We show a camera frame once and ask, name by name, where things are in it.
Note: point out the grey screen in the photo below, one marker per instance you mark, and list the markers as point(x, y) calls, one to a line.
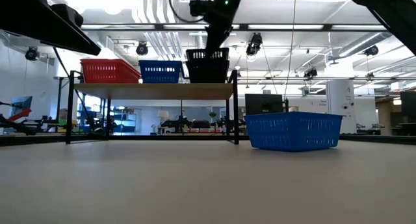
point(22, 104)

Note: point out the red bar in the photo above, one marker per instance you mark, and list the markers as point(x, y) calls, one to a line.
point(21, 115)

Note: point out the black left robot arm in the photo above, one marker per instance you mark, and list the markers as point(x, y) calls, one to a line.
point(32, 16)

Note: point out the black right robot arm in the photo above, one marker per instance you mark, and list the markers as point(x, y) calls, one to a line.
point(390, 9)

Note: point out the white table lamp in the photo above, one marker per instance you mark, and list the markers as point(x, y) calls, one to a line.
point(163, 114)

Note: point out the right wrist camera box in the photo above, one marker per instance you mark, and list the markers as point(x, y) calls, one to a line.
point(199, 8)

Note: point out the long ceiling light bar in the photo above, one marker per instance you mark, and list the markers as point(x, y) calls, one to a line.
point(286, 26)

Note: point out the black background robot arm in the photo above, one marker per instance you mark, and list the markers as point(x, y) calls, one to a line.
point(16, 126)
point(177, 124)

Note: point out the wooden shelf black frame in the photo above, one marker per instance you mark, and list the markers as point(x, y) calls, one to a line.
point(156, 91)

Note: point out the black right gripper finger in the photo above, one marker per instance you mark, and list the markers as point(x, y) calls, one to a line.
point(214, 42)

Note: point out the blue plastic basket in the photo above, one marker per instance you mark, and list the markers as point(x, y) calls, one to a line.
point(292, 131)
point(161, 73)

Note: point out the dark background monitor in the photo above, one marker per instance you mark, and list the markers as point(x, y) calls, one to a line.
point(408, 107)

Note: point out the small green plant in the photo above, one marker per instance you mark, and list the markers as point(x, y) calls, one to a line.
point(213, 114)

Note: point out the black ceiling spotlight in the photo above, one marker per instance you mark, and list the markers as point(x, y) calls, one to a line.
point(254, 43)
point(371, 50)
point(310, 72)
point(31, 53)
point(142, 48)

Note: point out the blue storage rack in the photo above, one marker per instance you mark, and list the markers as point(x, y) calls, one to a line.
point(125, 121)

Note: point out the red plastic basket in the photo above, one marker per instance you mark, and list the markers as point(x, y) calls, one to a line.
point(110, 73)

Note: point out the white pillar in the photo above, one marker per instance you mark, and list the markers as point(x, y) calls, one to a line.
point(339, 95)

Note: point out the black monitor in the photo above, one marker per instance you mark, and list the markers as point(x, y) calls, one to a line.
point(264, 103)

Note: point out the black table frame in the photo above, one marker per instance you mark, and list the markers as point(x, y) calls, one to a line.
point(373, 139)

